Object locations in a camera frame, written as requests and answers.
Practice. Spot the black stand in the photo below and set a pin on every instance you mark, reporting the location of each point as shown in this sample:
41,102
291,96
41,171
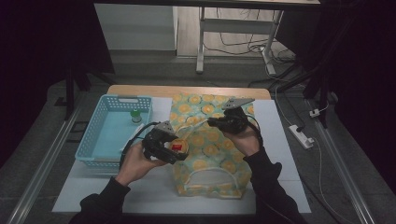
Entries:
323,93
70,93

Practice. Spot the small bottle with green cap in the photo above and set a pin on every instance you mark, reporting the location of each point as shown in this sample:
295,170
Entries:
136,116

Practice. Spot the white cabinet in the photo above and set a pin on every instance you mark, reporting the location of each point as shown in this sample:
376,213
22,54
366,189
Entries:
137,28

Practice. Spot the round packet with red label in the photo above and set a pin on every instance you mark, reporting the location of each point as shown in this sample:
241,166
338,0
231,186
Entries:
180,145

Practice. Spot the person's left hand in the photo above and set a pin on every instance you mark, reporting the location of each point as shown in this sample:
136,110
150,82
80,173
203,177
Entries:
137,165

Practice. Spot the white desk frame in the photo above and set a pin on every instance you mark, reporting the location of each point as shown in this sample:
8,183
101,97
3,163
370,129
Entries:
236,26

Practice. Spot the person's right hand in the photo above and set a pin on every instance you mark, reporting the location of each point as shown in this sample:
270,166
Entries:
244,141

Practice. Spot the white power strip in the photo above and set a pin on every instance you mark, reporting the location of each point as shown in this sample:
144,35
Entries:
300,136

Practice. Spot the metal floor rail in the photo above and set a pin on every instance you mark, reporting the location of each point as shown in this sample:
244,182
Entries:
342,174
43,168

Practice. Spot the blue plastic basket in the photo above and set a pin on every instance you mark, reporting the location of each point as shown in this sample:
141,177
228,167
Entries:
109,140

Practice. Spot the white table mat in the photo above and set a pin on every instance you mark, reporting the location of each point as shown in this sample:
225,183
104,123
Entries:
277,137

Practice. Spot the dark curtain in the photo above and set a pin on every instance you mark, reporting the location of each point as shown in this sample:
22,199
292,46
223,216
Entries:
31,62
367,77

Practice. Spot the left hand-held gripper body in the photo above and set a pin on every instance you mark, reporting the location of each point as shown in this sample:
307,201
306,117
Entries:
154,144

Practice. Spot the orange print cloth bag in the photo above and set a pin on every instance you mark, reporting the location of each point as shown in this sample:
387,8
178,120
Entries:
214,149

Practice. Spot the small white adapter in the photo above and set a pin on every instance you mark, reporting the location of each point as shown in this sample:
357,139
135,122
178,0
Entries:
314,113

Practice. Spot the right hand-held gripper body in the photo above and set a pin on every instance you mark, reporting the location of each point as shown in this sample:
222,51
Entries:
235,121

